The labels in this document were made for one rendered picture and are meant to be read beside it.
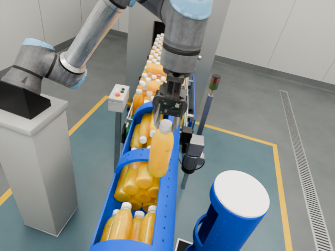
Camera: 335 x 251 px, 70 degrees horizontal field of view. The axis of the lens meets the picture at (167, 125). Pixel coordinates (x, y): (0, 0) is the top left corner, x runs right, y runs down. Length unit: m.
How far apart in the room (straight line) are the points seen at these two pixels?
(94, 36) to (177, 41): 0.80
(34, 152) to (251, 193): 1.17
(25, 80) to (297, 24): 4.91
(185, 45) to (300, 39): 5.11
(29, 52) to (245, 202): 1.31
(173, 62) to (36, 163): 1.19
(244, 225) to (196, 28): 0.96
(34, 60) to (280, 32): 4.77
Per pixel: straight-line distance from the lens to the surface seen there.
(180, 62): 0.55
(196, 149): 1.74
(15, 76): 1.43
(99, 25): 1.26
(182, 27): 0.53
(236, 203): 1.22
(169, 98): 0.59
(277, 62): 5.68
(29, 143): 1.48
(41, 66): 1.46
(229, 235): 1.33
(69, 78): 1.47
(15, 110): 1.50
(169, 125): 0.71
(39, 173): 1.64
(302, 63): 5.77
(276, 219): 2.70
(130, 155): 1.04
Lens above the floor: 1.95
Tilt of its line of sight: 37 degrees down
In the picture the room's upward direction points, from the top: 11 degrees clockwise
